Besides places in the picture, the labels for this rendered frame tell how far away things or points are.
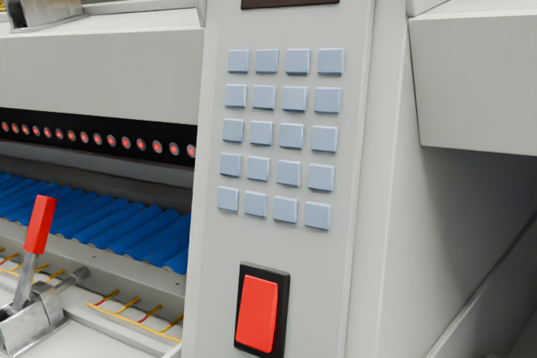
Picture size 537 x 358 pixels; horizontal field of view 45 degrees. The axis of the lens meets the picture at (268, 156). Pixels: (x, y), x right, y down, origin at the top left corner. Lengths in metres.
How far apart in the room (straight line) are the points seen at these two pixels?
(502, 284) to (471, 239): 0.04
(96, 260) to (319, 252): 0.24
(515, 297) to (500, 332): 0.02
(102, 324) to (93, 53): 0.16
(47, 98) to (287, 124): 0.19
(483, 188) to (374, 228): 0.08
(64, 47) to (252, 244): 0.17
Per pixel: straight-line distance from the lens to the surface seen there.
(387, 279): 0.23
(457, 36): 0.21
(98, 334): 0.42
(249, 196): 0.25
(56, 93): 0.38
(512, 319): 0.34
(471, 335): 0.30
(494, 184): 0.30
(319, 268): 0.23
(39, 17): 0.41
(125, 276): 0.42
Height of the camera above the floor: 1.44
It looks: 3 degrees down
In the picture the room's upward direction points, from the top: 5 degrees clockwise
